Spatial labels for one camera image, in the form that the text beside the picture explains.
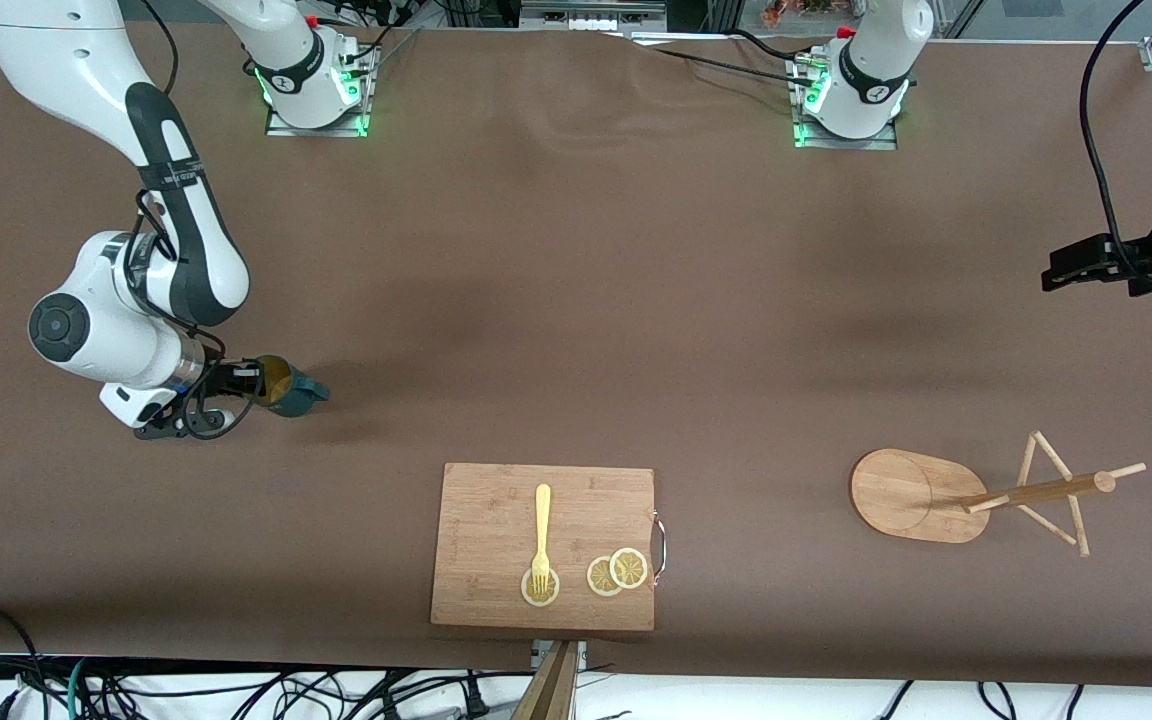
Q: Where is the teal cup with yellow inside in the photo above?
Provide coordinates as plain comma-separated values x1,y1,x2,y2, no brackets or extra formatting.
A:
254,355,331,419

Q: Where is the black cable on table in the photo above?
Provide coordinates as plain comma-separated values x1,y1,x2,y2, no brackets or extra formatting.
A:
626,28,819,87

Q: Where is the metal mount bracket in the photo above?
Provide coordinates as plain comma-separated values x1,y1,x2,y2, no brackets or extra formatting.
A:
531,640,588,671

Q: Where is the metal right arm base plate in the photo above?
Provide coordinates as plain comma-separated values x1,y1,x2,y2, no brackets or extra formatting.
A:
264,40,374,139

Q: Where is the lemon slice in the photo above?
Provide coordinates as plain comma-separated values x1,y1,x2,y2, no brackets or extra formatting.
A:
521,566,561,608
608,547,649,590
586,556,627,598

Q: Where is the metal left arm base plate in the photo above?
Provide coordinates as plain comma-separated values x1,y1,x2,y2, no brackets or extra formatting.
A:
789,55,899,152

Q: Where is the wooden cup rack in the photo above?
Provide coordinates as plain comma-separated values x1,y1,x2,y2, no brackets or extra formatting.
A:
849,431,1147,558

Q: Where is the bamboo cutting board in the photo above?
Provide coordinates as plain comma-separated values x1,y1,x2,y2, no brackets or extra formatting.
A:
430,462,668,632

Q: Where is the yellow plastic fork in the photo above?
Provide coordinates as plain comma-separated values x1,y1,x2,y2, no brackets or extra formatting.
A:
531,484,553,593

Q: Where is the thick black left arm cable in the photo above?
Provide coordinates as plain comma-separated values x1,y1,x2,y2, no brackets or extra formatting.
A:
1080,0,1152,276

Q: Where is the wooden camera mount beam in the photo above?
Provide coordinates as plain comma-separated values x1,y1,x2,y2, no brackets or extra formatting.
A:
511,640,580,720

